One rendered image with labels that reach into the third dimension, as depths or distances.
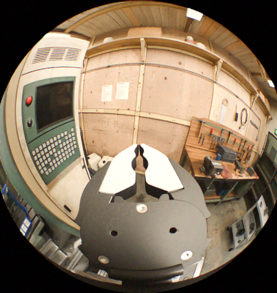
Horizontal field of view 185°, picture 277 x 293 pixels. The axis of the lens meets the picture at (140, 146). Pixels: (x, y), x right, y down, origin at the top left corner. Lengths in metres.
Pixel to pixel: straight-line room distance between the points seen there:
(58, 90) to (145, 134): 1.44
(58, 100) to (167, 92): 1.37
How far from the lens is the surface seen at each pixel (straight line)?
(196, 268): 1.69
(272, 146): 3.73
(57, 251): 1.08
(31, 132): 0.66
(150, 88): 1.56
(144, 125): 1.62
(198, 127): 1.62
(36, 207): 0.31
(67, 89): 0.77
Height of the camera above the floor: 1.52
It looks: 29 degrees down
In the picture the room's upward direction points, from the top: 7 degrees clockwise
